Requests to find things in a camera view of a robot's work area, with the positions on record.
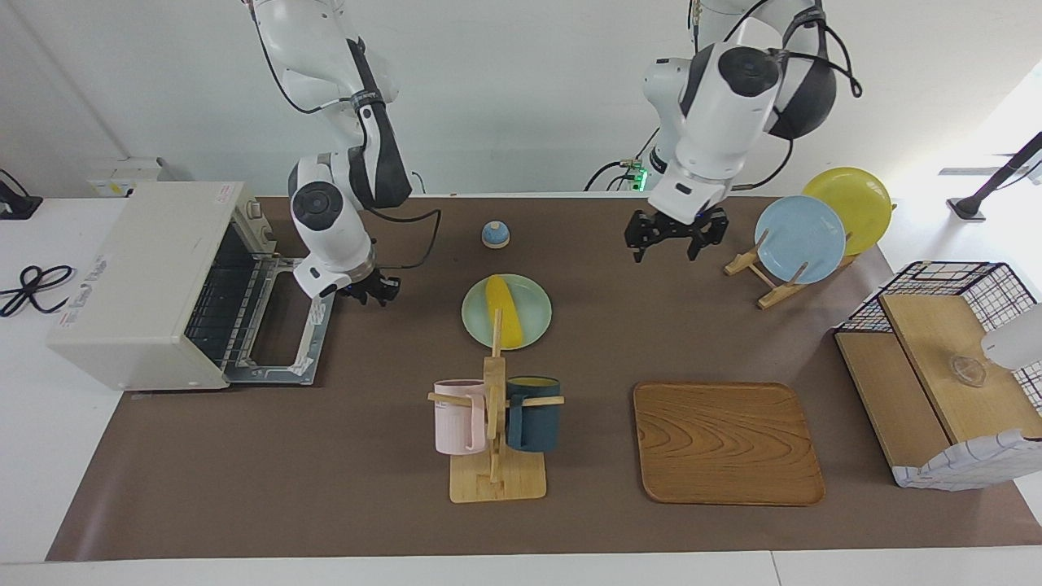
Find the yellow corn cob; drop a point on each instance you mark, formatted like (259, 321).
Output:
(501, 293)

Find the white cylindrical object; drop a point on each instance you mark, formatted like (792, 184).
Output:
(1017, 342)

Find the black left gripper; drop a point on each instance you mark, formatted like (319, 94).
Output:
(676, 226)

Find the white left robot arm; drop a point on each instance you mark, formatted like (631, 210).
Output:
(716, 106)

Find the brown wooden tray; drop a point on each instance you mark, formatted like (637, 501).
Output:
(724, 443)

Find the wooden plate rack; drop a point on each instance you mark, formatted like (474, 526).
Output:
(745, 262)

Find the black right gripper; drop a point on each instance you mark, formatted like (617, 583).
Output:
(365, 286)

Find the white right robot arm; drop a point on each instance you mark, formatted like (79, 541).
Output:
(326, 212)

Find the wooden mug rack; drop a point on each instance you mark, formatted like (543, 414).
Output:
(496, 488)

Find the white checked cloth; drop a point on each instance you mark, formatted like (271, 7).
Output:
(969, 468)

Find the brown table mat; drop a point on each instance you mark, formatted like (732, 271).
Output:
(326, 488)

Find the black tripod stand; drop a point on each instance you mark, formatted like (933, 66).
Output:
(969, 209)

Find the pale green plate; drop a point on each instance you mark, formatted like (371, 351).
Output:
(533, 313)

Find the small clear glass object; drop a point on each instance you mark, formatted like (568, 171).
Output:
(969, 372)

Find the white wall socket box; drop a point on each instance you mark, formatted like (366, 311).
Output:
(122, 175)

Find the small black stand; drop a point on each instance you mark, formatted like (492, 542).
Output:
(16, 207)

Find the dark blue mug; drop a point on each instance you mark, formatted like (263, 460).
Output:
(533, 419)

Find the yellow plate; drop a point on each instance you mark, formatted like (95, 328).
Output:
(863, 203)

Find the light blue plate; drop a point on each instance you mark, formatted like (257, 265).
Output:
(802, 240)

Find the pink mug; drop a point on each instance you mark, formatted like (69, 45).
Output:
(456, 419)

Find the tall wooden shelf step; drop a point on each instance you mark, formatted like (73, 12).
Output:
(936, 342)

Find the low wooden shelf step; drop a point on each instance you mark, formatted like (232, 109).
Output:
(887, 391)

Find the white toaster oven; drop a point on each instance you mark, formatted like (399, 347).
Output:
(130, 285)

